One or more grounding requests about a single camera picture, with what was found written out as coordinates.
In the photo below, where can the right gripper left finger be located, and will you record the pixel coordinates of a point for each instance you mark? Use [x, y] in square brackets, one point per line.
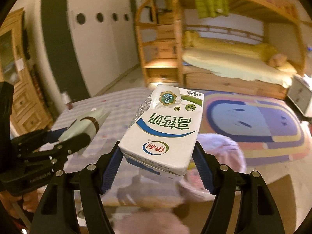
[56, 212]

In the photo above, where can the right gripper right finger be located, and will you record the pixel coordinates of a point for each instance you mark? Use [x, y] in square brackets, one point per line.
[258, 212]

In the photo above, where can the light green round card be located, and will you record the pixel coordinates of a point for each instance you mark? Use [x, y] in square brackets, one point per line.
[89, 123]

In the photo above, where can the white milk carton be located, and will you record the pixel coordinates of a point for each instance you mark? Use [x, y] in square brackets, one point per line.
[162, 136]

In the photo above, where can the person's left hand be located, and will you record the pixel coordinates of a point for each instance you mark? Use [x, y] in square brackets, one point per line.
[30, 202]

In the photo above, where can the wooden glass door cabinet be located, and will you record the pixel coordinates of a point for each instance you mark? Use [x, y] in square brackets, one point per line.
[28, 111]

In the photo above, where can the small brown medicine bottle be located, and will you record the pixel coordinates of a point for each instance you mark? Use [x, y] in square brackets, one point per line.
[67, 100]

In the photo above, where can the checkered cloth covered table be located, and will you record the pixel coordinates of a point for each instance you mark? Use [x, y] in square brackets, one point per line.
[132, 186]

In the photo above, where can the rainbow oval rug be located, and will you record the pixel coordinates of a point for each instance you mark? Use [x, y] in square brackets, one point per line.
[266, 129]

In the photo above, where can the white bedside cabinet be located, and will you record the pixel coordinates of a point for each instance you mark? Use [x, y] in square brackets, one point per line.
[300, 94]

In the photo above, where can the white wardrobe with round holes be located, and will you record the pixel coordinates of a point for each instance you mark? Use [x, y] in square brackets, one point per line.
[103, 38]

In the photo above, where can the pink plush toy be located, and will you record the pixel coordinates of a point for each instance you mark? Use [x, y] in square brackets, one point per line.
[277, 60]

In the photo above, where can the wooden bunk bed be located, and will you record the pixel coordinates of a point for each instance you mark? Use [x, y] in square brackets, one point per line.
[275, 22]

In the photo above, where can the wooden stair drawers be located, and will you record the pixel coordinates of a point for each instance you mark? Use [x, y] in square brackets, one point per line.
[157, 45]

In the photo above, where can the yellow blanket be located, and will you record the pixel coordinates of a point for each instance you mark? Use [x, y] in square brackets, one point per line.
[262, 51]

